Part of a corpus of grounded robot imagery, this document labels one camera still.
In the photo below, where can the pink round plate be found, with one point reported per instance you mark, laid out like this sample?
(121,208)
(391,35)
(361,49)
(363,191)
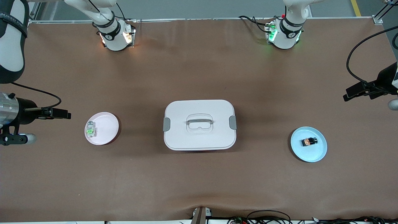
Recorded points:
(107,130)

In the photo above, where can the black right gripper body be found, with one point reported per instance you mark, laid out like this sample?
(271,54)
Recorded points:
(24,110)

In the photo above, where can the aluminium corner frame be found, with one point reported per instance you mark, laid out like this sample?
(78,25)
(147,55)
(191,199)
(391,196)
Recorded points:
(31,21)
(377,20)

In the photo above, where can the brown table cover mat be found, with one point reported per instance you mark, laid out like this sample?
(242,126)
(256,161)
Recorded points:
(199,186)

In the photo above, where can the aluminium table edge rail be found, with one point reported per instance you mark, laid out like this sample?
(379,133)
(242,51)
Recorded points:
(161,20)

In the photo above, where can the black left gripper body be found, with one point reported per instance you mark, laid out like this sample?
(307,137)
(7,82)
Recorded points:
(385,80)

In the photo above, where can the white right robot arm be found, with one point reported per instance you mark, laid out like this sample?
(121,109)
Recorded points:
(12,46)

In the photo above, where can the grey metal clamp bracket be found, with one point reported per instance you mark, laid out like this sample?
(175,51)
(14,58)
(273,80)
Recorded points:
(199,217)

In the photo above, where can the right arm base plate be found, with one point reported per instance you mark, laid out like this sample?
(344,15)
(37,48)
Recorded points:
(132,31)

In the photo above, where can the light blue round plate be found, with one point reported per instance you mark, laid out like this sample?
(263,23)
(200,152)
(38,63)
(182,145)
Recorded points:
(311,155)

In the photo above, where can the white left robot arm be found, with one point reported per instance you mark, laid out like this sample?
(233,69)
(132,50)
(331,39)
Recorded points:
(287,34)

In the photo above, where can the white lidded box grey latches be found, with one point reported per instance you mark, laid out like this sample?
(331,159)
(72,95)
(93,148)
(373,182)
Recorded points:
(186,137)

